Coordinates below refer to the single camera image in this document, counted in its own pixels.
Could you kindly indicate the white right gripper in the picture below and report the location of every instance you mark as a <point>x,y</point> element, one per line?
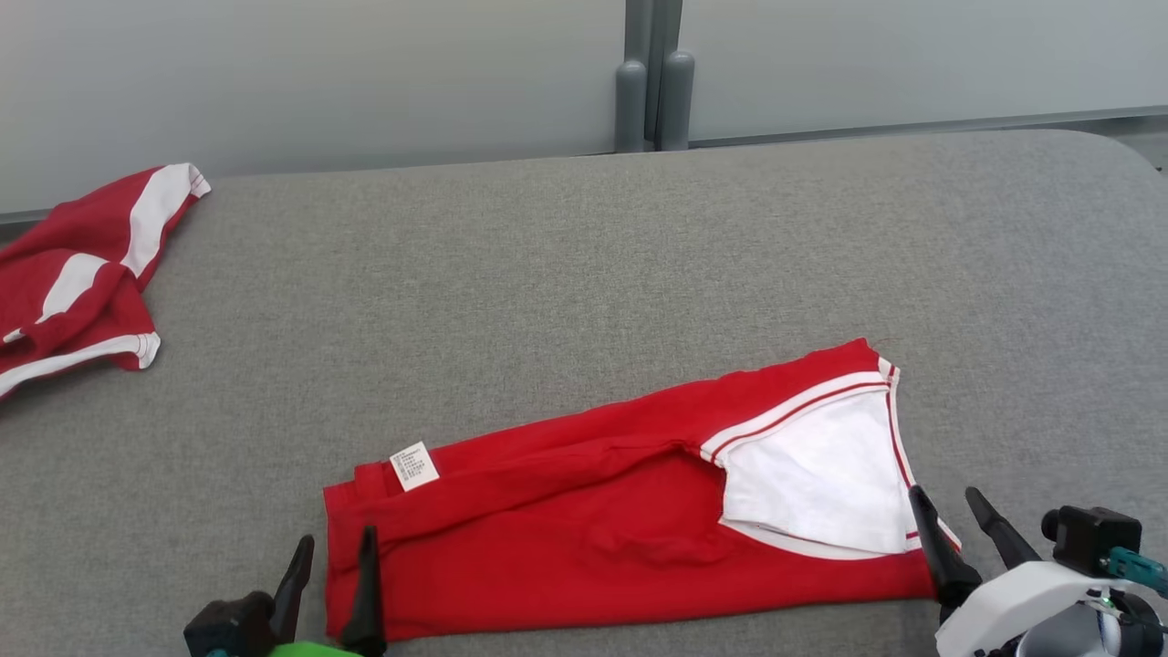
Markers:
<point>1004,607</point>

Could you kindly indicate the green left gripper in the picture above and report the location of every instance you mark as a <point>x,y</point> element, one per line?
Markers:
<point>310,651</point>

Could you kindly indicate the red jersey with white trim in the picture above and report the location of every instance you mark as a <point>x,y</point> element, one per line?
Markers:
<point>566,529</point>

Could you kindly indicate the red shorts with white stripes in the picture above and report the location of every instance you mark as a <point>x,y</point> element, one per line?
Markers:
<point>73,274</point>

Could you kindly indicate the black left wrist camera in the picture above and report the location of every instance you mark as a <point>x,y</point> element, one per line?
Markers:
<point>228,625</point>

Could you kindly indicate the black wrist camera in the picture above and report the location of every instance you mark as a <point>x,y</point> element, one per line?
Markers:
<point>1090,538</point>
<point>228,625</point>

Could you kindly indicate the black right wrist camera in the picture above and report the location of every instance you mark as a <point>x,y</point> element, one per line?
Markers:
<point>1090,538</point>

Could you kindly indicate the teal right camera connector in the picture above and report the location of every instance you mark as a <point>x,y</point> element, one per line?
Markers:
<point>1136,570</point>

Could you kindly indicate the grey partition post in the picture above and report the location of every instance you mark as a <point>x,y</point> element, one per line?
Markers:
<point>652,91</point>

